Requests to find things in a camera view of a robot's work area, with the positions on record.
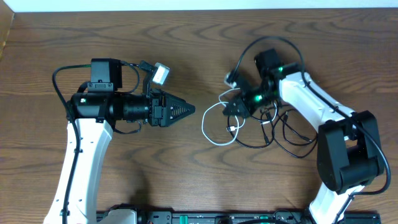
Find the white USB cable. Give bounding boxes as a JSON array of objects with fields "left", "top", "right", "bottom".
[{"left": 201, "top": 87, "right": 278, "bottom": 147}]

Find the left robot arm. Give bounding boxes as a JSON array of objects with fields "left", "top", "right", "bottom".
[{"left": 44, "top": 58, "right": 195, "bottom": 223}]

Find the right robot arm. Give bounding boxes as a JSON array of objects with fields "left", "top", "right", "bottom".
[{"left": 223, "top": 49, "right": 391, "bottom": 223}]

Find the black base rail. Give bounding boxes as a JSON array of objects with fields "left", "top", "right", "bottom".
[{"left": 96, "top": 203, "right": 382, "bottom": 224}]

